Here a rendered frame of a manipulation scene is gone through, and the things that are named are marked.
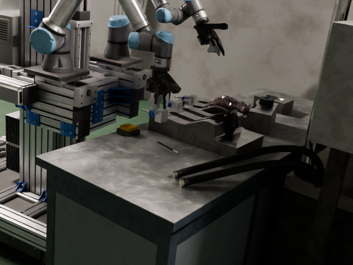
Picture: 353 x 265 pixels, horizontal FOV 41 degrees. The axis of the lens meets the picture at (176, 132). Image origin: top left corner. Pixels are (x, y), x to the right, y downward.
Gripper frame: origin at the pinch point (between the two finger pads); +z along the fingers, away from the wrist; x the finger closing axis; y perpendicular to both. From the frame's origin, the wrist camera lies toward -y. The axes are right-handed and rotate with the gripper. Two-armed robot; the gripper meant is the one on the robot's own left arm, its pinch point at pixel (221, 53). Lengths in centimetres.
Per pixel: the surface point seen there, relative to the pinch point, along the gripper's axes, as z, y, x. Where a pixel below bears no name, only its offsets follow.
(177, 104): 14.7, 26.6, 19.1
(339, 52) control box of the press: 33, -61, 78
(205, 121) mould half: 30, 7, 40
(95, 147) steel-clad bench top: 20, 46, 71
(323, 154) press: 69, -24, 0
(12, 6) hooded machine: -211, 275, -202
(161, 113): 19, 21, 50
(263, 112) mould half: 37.2, -5.3, -3.1
